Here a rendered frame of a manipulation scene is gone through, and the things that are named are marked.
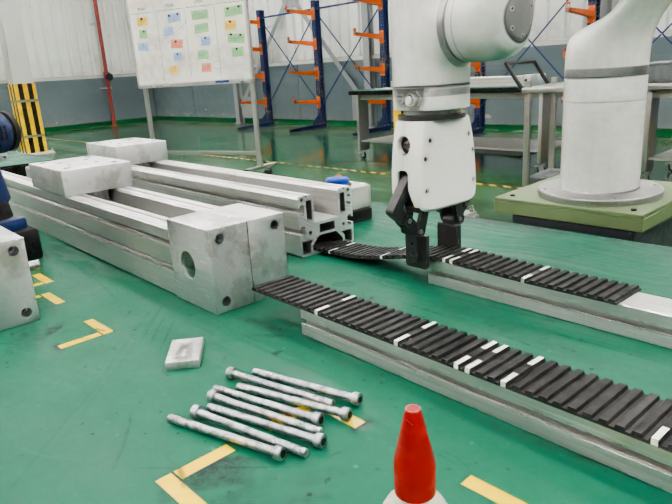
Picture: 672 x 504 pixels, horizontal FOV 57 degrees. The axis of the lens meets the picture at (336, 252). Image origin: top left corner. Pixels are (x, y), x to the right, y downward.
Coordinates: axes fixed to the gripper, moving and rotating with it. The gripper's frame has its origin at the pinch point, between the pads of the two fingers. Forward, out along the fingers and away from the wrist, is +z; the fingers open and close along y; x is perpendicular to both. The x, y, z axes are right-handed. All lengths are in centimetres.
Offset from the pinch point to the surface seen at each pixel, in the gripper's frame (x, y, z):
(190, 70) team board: 543, 272, -28
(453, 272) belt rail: -4.5, -2.1, 1.8
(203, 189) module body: 44.0, -5.2, -3.2
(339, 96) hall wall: 820, 725, 29
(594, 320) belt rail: -20.9, -2.1, 3.1
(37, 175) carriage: 63, -25, -7
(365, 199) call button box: 27.2, 15.3, 0.3
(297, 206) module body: 19.2, -5.1, -3.4
